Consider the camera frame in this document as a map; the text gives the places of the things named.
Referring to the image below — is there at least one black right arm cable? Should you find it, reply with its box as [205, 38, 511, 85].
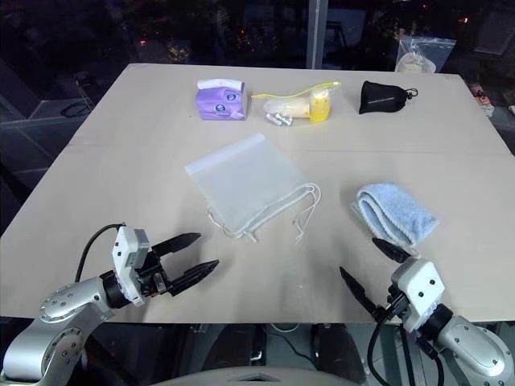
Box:
[367, 295, 446, 386]

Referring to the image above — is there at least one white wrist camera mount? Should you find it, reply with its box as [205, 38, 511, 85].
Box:
[390, 257, 446, 333]
[112, 225, 152, 309]

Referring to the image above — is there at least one black floor cable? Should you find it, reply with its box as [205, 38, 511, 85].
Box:
[59, 98, 93, 119]

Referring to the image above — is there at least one yellow clear zip pouch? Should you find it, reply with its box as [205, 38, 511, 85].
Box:
[250, 80, 344, 129]

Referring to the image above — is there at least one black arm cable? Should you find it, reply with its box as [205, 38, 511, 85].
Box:
[74, 224, 122, 283]
[367, 295, 446, 386]

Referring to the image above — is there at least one clear blue-zip plastic bag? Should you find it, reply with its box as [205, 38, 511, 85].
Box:
[395, 35, 458, 75]

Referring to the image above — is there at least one translucent white drawstring bag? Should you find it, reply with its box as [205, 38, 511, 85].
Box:
[183, 133, 323, 245]

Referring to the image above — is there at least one grey robot torso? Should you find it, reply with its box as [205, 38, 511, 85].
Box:
[158, 368, 366, 386]

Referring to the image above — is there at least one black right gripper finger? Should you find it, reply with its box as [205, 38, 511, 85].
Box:
[340, 265, 382, 319]
[372, 236, 413, 265]

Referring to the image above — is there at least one light blue folded towel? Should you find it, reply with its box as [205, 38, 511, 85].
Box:
[350, 182, 440, 259]

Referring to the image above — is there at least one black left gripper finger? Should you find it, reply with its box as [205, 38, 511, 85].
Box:
[151, 232, 202, 259]
[166, 259, 220, 298]

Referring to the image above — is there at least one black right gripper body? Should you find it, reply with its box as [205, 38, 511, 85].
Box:
[373, 282, 407, 322]

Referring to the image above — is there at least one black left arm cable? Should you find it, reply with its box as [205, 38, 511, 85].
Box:
[74, 224, 122, 283]

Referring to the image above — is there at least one thin white cable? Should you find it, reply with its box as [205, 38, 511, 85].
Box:
[270, 321, 311, 334]

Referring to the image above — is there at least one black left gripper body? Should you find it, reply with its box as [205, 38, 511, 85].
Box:
[135, 246, 171, 299]

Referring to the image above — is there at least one grey window frame post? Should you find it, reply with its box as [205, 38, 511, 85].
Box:
[307, 0, 330, 70]

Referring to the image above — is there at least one purple tissue pack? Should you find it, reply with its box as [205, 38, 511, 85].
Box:
[195, 76, 248, 122]

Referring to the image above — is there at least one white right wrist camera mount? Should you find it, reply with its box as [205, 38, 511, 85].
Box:
[390, 257, 446, 333]

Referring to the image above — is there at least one black drawstring pouch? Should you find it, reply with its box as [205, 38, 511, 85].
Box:
[357, 80, 420, 117]

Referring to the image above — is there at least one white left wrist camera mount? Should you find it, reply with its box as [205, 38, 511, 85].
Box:
[112, 225, 152, 309]

